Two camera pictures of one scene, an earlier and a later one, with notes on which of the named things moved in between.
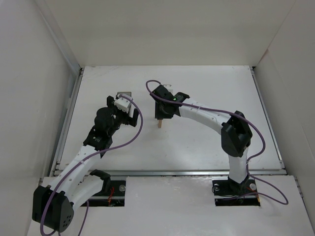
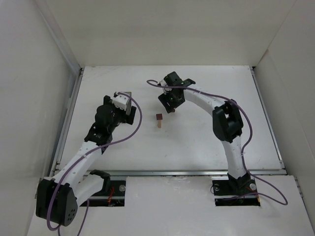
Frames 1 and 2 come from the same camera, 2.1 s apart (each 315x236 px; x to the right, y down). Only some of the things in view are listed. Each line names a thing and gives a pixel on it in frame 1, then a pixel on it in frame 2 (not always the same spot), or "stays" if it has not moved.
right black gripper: (160, 113) -> (168, 102)
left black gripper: (123, 117) stays
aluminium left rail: (63, 136) stays
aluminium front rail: (185, 172) stays
